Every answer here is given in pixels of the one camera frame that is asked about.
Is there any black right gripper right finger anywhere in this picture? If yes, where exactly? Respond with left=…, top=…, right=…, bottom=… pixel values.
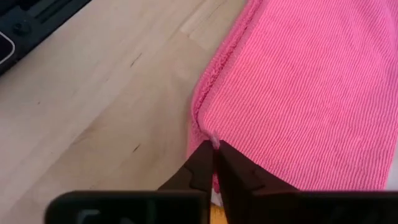
left=216, top=140, right=299, bottom=193

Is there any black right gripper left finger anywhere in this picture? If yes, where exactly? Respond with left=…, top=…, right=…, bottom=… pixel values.
left=157, top=139, right=215, bottom=192

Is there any pink microfiber towel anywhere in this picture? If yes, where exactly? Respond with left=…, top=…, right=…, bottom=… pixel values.
left=185, top=0, right=398, bottom=208

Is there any orange microfiber towel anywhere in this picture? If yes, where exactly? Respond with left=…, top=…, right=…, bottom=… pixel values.
left=210, top=202, right=225, bottom=224

